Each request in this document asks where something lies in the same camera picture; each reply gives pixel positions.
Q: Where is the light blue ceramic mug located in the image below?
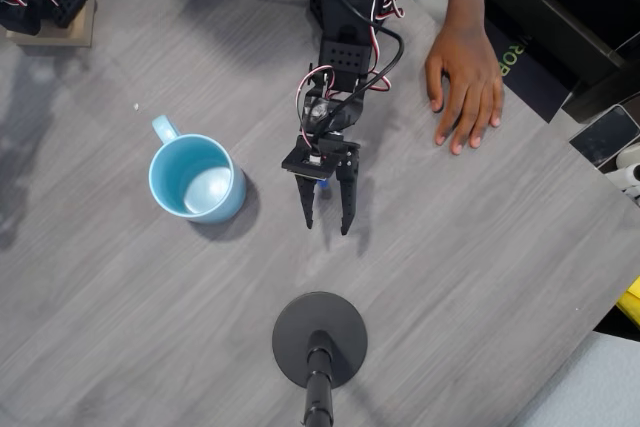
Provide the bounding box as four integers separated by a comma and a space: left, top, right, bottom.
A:
147, 114, 248, 226

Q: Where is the person's left hand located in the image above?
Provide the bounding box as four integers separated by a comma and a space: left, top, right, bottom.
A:
424, 26, 505, 156

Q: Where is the black round stand base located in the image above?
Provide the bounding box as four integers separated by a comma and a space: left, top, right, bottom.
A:
271, 290, 370, 427

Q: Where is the black box green lettering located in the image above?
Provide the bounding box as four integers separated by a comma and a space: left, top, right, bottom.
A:
482, 14, 584, 123

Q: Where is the dark screen phone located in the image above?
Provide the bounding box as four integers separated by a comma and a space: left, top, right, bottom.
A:
568, 104, 640, 171

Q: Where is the wooden base board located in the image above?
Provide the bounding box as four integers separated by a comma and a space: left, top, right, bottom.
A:
5, 0, 97, 48

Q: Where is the white plastic device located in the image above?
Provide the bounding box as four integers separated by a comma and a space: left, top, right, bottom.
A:
602, 162, 640, 206

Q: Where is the white rounded plastic object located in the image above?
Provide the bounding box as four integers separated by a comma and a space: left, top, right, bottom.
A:
615, 143, 640, 171

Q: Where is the yellow object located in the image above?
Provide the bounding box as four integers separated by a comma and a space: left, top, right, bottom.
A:
615, 276, 640, 326

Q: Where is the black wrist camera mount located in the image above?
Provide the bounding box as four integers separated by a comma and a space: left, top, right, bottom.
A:
280, 134, 362, 182

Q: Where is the red white servo cable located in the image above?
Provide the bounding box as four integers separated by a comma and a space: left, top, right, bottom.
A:
298, 64, 337, 148
368, 0, 415, 94

